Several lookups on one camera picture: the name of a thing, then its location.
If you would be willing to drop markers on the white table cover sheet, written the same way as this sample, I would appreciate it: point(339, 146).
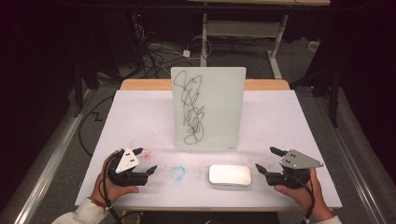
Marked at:
point(140, 118)

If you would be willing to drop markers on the white whiteboard eraser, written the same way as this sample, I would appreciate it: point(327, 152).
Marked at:
point(229, 174)

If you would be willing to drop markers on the person's left hand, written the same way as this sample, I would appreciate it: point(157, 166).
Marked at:
point(104, 189)

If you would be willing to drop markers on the person's right hand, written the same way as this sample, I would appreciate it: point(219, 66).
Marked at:
point(311, 199)

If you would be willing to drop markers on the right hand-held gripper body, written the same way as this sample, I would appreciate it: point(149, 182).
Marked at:
point(297, 160)

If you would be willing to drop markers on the grey metal floor rail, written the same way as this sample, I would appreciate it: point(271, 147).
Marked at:
point(351, 161)
point(46, 161)

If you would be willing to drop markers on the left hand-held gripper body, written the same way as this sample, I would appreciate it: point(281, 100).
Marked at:
point(127, 161)

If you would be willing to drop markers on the black metal stand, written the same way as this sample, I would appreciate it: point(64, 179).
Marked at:
point(334, 99)

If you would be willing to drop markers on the white metal desk frame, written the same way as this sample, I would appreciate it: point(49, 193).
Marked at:
point(241, 28)

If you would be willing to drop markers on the white power adapter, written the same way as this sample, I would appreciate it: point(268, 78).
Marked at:
point(186, 53)

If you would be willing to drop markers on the white whiteboard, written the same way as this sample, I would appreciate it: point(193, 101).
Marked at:
point(218, 109)

